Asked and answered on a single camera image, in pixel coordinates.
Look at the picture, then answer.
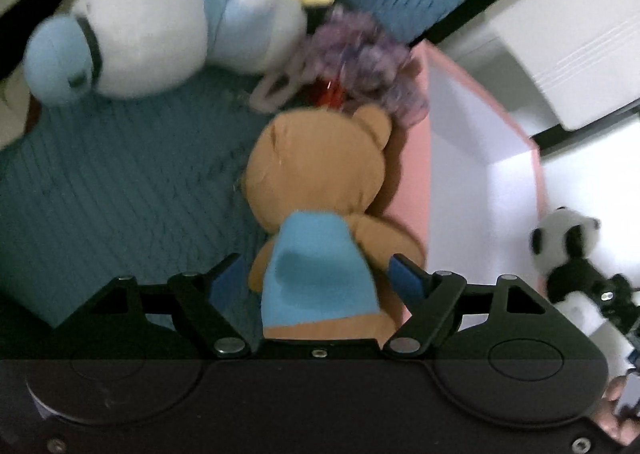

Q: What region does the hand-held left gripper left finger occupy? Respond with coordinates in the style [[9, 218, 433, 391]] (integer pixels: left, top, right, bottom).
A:
[[60, 254, 251, 359]]

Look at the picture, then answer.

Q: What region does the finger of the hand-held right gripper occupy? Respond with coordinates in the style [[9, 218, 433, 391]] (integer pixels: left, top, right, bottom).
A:
[[597, 274, 640, 335]]

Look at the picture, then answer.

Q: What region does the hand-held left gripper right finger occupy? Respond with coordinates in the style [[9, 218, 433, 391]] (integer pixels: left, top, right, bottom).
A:
[[387, 254, 553, 357]]

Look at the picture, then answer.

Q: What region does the panda plush toy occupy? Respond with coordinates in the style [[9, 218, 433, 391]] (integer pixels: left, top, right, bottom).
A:
[[530, 206, 635, 360]]

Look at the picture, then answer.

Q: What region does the pink storage box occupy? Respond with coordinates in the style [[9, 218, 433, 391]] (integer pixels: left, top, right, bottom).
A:
[[385, 40, 542, 330]]

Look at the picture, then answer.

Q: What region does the brown teddy bear blue shirt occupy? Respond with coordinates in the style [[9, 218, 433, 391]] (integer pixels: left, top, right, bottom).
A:
[[242, 104, 426, 347]]

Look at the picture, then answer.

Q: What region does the person's right hand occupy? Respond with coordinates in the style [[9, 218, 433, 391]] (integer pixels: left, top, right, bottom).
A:
[[595, 374, 640, 446]]

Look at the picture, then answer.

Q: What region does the teal quilted bedspread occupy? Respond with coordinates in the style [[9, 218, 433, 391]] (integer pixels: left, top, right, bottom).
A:
[[0, 0, 556, 330]]

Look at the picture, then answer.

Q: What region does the pink hair claw clip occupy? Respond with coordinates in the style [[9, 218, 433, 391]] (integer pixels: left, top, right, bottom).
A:
[[248, 65, 313, 114]]

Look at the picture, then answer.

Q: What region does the purple fuzzy plush toy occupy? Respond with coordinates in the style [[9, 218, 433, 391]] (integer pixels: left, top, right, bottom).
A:
[[300, 6, 432, 127]]

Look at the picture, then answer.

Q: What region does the white cabinet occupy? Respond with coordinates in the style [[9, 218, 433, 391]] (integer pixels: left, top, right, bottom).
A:
[[487, 0, 640, 132]]

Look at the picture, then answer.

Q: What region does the white and blue plush duck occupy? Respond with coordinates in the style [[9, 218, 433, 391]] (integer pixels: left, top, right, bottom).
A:
[[22, 0, 337, 107]]

